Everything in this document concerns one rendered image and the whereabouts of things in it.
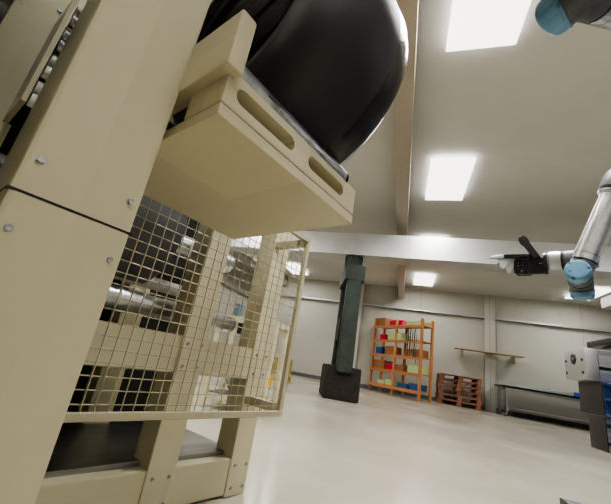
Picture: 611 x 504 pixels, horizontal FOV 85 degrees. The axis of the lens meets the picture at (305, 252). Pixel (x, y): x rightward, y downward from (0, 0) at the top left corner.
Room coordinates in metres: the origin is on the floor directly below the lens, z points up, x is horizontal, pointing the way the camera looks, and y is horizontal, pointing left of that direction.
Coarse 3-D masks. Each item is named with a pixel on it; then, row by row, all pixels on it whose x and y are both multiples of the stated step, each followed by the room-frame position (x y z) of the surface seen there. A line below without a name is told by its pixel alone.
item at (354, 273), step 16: (352, 256) 6.17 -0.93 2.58; (352, 272) 5.87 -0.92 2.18; (352, 288) 5.88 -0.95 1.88; (352, 304) 5.87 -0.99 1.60; (352, 320) 5.86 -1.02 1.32; (336, 336) 6.35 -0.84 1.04; (352, 336) 5.86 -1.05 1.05; (336, 352) 6.60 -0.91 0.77; (352, 352) 5.85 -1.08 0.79; (336, 368) 5.89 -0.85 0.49; (352, 368) 5.86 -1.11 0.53; (320, 384) 6.53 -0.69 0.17; (336, 384) 5.94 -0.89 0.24; (352, 384) 5.93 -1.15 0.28; (352, 400) 5.93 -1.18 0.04
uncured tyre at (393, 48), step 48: (240, 0) 0.68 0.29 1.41; (288, 0) 0.68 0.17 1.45; (336, 0) 0.40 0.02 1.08; (384, 0) 0.45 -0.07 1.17; (288, 48) 0.44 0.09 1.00; (336, 48) 0.44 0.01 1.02; (384, 48) 0.49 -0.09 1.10; (288, 96) 0.48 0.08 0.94; (336, 96) 0.50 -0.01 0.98; (384, 96) 0.55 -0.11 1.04; (336, 144) 0.60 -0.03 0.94
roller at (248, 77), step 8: (248, 72) 0.41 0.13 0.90; (248, 80) 0.41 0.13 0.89; (256, 80) 0.42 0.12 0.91; (256, 88) 0.43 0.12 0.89; (264, 88) 0.44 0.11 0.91; (264, 96) 0.44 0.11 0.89; (272, 96) 0.45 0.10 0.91; (272, 104) 0.46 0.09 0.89; (280, 104) 0.47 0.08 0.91; (280, 112) 0.47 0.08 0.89; (288, 112) 0.49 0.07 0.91; (288, 120) 0.49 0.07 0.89; (296, 120) 0.50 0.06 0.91; (296, 128) 0.51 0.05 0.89; (304, 128) 0.52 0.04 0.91; (304, 136) 0.52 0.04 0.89; (312, 136) 0.54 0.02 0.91; (312, 144) 0.54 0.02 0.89; (320, 152) 0.57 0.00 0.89; (328, 160) 0.59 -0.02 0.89; (336, 168) 0.61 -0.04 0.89; (344, 176) 0.64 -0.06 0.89
